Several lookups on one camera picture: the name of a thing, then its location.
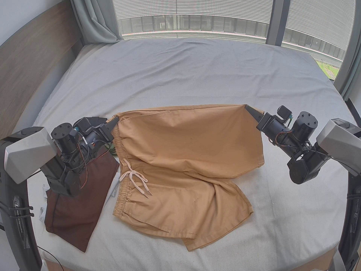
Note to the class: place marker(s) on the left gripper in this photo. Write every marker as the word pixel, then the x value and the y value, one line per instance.
pixel 98 135

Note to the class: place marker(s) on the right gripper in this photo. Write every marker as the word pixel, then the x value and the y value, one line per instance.
pixel 272 127

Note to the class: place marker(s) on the tan shorts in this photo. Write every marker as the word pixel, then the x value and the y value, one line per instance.
pixel 183 165

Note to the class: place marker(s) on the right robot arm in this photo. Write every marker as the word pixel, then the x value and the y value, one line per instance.
pixel 332 140

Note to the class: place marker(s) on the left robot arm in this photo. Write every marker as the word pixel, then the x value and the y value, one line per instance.
pixel 28 154

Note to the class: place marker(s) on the bed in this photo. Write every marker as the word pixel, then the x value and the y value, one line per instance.
pixel 197 75

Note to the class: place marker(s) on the green garment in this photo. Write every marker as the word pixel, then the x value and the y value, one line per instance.
pixel 112 148

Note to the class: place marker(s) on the brown shorts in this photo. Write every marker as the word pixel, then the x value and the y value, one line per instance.
pixel 73 216

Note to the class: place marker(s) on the grey-green curtain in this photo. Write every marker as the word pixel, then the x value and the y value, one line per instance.
pixel 90 15

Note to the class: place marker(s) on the window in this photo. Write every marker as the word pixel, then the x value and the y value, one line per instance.
pixel 197 4

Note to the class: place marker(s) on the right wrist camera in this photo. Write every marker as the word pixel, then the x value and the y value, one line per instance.
pixel 283 112

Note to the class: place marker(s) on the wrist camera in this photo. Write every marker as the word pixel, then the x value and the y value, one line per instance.
pixel 283 112
pixel 83 124

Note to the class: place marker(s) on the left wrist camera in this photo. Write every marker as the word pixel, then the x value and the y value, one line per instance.
pixel 83 124

